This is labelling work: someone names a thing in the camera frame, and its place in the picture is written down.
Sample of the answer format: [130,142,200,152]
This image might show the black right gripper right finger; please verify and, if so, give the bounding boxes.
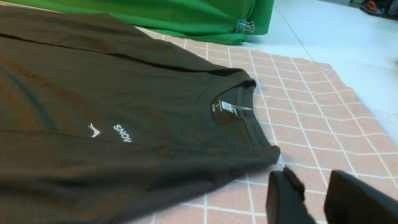
[324,170,398,224]

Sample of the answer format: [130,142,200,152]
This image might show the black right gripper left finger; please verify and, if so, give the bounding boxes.
[266,167,316,224]

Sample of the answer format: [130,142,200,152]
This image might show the dark gray long-sleeve shirt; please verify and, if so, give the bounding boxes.
[0,6,280,224]

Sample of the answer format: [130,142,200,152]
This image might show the pink checkered table mat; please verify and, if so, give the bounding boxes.
[134,30,397,224]

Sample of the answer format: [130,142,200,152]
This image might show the silver binder clip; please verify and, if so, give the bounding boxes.
[236,19,255,34]

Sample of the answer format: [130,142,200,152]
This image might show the green backdrop cloth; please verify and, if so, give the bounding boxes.
[11,0,274,45]

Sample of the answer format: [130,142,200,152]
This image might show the orange and black background tool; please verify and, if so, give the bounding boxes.
[359,0,398,20]

